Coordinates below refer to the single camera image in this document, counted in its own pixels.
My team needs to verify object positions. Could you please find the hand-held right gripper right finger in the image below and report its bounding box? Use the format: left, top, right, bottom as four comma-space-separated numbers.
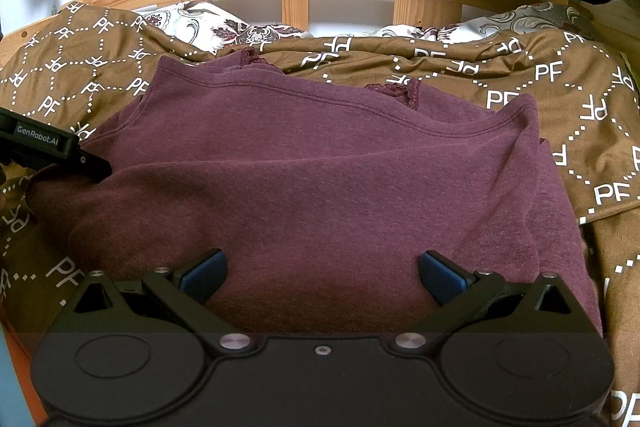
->
392, 249, 581, 353

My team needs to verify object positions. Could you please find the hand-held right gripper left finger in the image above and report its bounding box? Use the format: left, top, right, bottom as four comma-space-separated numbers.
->
62, 248, 251, 353

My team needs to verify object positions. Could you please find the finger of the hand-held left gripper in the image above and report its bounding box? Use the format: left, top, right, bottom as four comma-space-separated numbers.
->
74, 148, 112, 182

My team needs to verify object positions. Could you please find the maroon long-sleeve shirt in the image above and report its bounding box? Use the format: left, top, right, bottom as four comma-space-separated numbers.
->
25, 47, 603, 338

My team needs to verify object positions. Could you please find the white floral pillow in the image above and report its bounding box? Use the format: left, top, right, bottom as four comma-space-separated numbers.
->
136, 2, 313, 56

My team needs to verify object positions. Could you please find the brown printed blanket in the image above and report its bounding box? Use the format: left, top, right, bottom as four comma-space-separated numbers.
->
0, 0, 640, 427

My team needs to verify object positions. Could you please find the orange and blue bed sheet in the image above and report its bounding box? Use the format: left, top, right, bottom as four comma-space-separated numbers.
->
0, 322, 38, 427

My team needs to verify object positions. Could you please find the grey floral pillow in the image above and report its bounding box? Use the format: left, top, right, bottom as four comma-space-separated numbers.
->
377, 2, 598, 44

